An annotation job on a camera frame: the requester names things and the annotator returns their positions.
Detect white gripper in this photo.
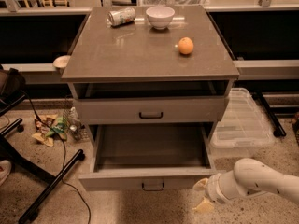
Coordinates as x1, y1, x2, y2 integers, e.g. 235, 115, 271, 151
192, 171, 238, 213

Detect grey drawer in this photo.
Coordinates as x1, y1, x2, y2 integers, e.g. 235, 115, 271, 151
79, 123, 217, 191
74, 97, 228, 124

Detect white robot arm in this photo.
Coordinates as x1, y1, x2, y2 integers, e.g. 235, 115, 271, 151
193, 158, 299, 214

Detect grey top drawer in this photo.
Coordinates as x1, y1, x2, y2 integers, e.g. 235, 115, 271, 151
74, 97, 228, 124

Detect grey drawer cabinet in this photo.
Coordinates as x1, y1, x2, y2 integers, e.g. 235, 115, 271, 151
62, 6, 238, 142

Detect clear plastic storage bin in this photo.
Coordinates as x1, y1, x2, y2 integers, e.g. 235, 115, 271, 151
209, 88, 275, 158

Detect black cart leg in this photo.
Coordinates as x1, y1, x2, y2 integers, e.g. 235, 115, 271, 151
254, 91, 286, 137

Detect orange fruit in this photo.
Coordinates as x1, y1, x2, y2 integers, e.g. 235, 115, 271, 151
178, 37, 194, 55

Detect snack wrappers on floor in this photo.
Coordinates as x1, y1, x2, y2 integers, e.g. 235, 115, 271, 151
32, 114, 67, 147

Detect white bowl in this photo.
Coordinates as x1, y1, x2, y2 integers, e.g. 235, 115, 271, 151
146, 6, 175, 30

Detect lying soda can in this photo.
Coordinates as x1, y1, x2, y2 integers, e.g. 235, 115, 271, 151
107, 7, 135, 27

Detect small bowl on ledge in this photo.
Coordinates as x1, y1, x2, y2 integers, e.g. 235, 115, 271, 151
53, 55, 71, 69

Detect white shoe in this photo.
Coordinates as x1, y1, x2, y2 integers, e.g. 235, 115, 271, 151
0, 160, 12, 186

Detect wire basket with bottles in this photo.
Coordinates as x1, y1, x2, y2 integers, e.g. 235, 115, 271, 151
63, 95, 89, 142

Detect black power cable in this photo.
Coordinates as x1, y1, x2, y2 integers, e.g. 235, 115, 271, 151
21, 90, 92, 224

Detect black stand frame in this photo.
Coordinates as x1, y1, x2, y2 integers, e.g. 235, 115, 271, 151
0, 68, 86, 224

